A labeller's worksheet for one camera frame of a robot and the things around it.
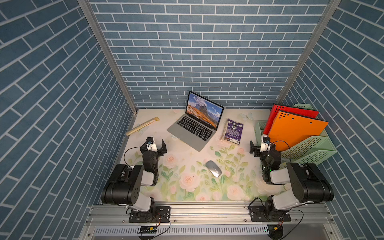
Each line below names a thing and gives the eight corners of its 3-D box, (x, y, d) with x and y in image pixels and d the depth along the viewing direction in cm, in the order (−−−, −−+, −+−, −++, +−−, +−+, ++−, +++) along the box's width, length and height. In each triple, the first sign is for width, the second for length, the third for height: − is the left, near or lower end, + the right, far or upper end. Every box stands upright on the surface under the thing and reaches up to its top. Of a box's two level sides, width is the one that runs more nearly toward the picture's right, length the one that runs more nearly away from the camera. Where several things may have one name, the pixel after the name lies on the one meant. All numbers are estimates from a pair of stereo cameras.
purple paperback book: (220, 140, 104) (220, 138, 102) (226, 120, 116) (226, 118, 114) (239, 146, 101) (239, 144, 99) (243, 125, 113) (244, 123, 111)
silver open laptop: (167, 132, 109) (163, 116, 95) (191, 109, 125) (190, 92, 111) (200, 152, 98) (200, 137, 84) (221, 124, 114) (225, 107, 101)
